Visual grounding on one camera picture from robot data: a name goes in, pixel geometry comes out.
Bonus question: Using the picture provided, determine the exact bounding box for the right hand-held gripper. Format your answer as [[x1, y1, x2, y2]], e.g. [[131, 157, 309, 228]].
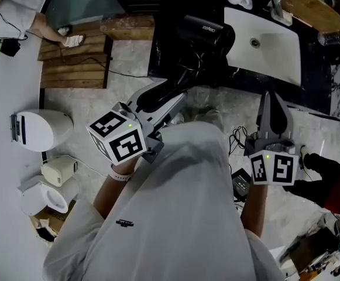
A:
[[243, 91, 300, 186]]

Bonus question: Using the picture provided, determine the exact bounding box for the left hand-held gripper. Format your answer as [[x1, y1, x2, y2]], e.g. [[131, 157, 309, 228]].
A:
[[85, 78, 188, 167]]

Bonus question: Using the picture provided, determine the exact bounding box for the person's right forearm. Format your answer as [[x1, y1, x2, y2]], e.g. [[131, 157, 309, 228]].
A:
[[239, 183, 269, 240]]

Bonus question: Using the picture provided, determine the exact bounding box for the person's left forearm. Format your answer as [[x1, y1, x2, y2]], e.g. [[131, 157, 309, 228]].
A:
[[93, 156, 141, 219]]

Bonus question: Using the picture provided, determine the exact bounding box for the black marble vanity cabinet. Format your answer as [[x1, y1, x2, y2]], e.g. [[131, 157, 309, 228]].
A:
[[147, 0, 340, 115]]

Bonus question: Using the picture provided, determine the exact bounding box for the white sink basin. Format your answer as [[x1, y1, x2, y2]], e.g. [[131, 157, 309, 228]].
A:
[[224, 6, 302, 87]]

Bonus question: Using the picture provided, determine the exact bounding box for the black battery box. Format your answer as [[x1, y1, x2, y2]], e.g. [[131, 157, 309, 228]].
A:
[[231, 168, 252, 203]]

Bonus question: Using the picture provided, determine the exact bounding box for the white wrist watch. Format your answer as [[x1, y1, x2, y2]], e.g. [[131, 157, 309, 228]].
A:
[[109, 164, 134, 183]]

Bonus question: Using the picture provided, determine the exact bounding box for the wooden step platform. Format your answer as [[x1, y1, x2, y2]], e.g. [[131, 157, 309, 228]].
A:
[[37, 15, 156, 90]]

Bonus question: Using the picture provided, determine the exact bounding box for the clear plastic bottle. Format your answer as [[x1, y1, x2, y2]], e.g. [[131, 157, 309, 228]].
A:
[[317, 29, 340, 47]]

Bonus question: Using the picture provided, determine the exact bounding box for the white lidded bin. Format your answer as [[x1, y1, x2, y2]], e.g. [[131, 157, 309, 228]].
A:
[[10, 109, 74, 153]]

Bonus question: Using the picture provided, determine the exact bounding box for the chrome faucet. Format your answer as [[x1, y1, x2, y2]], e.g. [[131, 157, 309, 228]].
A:
[[267, 0, 293, 26]]

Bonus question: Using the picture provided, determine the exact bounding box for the beige small appliance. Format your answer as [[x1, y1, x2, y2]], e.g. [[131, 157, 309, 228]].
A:
[[40, 156, 79, 187]]

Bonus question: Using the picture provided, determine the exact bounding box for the printed cardboard box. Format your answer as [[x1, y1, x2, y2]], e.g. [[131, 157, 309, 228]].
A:
[[29, 199, 77, 242]]

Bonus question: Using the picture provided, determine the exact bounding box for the white open toilet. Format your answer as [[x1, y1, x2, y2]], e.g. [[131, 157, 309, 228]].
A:
[[17, 174, 80, 217]]

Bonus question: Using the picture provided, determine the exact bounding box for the small black cloth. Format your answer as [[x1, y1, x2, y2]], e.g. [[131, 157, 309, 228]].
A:
[[36, 227, 57, 243]]

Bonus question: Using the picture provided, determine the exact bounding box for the black tether cable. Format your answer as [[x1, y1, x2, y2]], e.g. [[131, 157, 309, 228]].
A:
[[228, 126, 248, 157]]

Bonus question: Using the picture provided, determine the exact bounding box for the black floor cable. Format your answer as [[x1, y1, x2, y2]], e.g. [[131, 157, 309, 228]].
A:
[[0, 4, 150, 79]]

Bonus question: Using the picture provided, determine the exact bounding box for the white floor cable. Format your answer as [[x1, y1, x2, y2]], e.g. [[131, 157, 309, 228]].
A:
[[55, 155, 109, 179]]

